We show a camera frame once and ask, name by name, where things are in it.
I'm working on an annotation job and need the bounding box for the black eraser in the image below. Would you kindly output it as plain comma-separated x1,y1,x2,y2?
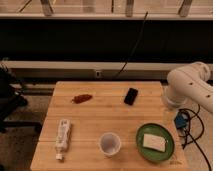
124,88,138,105

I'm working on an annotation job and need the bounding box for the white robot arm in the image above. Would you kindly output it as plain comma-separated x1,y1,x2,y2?
162,62,213,114

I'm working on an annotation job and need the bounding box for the red chili pepper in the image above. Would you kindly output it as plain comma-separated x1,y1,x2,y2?
72,94,92,104

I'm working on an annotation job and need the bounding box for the green plate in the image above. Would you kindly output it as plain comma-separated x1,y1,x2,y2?
136,123,175,163

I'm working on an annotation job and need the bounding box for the white sponge block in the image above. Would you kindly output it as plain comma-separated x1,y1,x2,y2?
143,134,166,152

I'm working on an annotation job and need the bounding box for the blue connector box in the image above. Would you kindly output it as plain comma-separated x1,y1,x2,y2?
174,114,187,129

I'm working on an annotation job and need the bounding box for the black office chair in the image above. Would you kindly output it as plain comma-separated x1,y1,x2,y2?
0,67,42,133

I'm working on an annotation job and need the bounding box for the black hanging cable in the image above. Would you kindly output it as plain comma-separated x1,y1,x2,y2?
113,10,150,80

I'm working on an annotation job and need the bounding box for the black floor cable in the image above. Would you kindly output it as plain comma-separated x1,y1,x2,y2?
178,103,212,171

